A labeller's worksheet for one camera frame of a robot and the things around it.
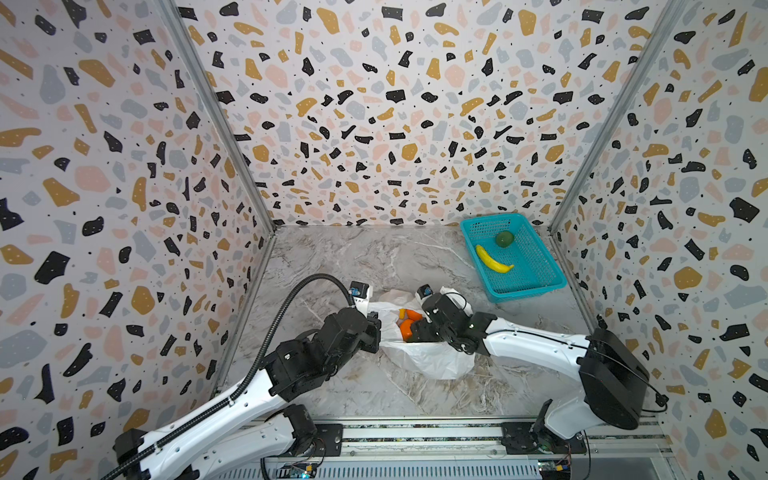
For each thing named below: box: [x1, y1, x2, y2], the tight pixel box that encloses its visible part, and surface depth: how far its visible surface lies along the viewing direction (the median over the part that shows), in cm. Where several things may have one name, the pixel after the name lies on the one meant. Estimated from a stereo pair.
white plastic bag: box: [369, 289, 475, 381], surface depth 77 cm
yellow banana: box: [476, 245, 515, 273], surface depth 111 cm
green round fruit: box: [496, 231, 514, 248], surface depth 118 cm
